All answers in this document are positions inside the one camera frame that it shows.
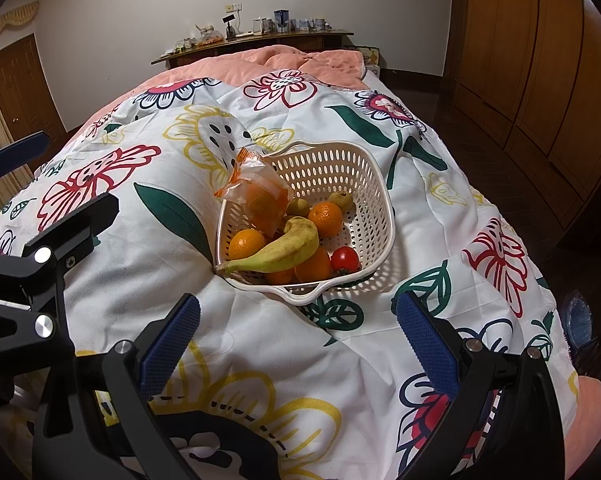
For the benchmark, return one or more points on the wooden sideboard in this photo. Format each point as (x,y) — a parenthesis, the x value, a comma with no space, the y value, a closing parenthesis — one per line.
(300,42)

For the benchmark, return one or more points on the cream perforated plastic basket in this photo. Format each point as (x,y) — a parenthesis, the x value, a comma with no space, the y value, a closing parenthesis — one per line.
(340,170)

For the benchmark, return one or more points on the glass jar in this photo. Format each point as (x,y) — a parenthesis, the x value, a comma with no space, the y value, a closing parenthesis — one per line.
(212,36)

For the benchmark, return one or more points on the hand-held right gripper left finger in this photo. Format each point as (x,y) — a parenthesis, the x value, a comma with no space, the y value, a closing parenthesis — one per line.
(170,350)

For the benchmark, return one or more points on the pink cloth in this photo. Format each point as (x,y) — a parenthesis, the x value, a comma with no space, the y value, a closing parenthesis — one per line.
(597,425)

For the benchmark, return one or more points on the white electric kettle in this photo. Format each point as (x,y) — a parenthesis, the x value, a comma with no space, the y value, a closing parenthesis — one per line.
(261,26)

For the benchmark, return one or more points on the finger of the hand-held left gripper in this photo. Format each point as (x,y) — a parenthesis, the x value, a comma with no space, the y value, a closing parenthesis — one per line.
(80,225)
(20,154)

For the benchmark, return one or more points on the small black stand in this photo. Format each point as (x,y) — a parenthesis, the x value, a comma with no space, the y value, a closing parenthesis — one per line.
(229,29)

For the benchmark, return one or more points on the blue water pitcher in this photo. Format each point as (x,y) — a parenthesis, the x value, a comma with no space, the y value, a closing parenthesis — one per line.
(281,21)

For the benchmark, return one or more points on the blue plastic bag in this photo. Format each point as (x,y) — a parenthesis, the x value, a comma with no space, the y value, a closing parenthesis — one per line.
(579,317)

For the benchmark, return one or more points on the round orange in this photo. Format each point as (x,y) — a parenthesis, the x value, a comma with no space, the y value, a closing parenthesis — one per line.
(245,242)

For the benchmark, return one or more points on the dimpled mandarin orange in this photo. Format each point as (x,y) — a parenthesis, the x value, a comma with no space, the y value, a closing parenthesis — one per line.
(326,220)

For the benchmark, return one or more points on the oval orange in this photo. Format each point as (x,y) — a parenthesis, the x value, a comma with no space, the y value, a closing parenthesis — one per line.
(314,266)

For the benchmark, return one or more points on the white floral blanket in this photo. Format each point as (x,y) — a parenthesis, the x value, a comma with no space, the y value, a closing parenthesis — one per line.
(305,360)

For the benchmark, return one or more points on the brown wooden wardrobe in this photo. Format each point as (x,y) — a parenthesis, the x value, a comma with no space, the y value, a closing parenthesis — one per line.
(555,85)

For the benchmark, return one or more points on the brown wooden door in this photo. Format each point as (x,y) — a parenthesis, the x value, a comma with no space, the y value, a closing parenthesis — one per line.
(25,95)

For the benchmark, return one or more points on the yellow banana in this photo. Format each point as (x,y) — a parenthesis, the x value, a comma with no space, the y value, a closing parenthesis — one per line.
(290,247)

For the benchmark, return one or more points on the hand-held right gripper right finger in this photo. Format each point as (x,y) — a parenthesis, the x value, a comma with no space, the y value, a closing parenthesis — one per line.
(428,345)

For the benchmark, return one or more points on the printed cardboard box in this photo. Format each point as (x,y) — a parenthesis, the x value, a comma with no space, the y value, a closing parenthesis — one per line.
(370,57)

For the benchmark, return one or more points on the pink blanket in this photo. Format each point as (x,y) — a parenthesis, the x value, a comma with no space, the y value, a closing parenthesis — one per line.
(240,65)

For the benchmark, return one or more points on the brown kiwi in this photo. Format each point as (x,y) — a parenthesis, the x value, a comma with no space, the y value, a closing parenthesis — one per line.
(298,207)
(341,199)

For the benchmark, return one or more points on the white wall socket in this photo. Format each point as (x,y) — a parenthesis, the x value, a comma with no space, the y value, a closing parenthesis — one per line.
(233,8)

